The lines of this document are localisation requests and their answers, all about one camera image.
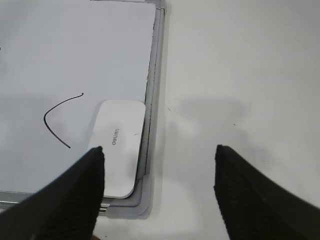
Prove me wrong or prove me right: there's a whiteboard with aluminium frame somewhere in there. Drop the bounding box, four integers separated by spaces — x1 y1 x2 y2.
0 0 166 219

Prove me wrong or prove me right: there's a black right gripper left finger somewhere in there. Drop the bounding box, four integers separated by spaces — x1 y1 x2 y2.
0 146 105 240

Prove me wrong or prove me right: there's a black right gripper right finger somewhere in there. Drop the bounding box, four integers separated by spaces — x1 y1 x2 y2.
213 145 320 240

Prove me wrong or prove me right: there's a white whiteboard eraser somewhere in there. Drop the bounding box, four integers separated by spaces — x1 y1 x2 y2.
88 99 146 199

